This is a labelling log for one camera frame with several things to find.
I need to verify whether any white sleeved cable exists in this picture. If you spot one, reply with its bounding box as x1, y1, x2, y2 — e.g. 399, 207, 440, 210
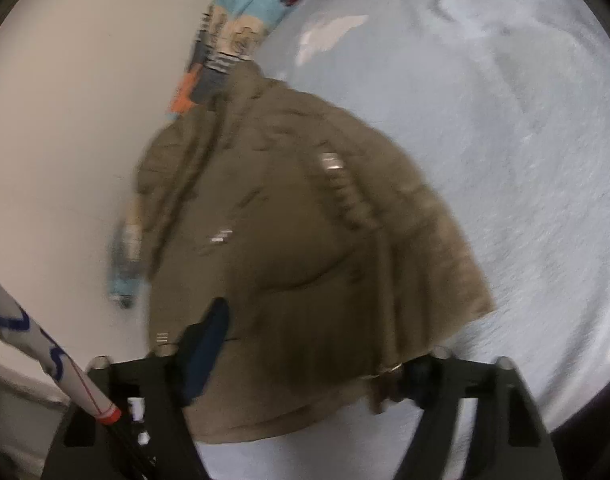
0, 265, 122, 423

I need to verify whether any olive hooded puffer jacket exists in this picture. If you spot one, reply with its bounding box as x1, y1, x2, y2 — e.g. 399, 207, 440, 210
135, 62, 496, 443

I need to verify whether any patterned patchwork quilt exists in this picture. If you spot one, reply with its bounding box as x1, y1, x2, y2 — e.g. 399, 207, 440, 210
108, 0, 306, 311

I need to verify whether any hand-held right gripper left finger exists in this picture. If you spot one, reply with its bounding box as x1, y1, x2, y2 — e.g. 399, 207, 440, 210
40, 297, 231, 480

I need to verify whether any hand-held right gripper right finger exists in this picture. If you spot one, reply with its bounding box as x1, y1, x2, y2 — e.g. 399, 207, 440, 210
380, 347, 566, 480

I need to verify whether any bed with light blue sheet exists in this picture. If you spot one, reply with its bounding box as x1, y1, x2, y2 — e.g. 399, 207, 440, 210
195, 0, 610, 480

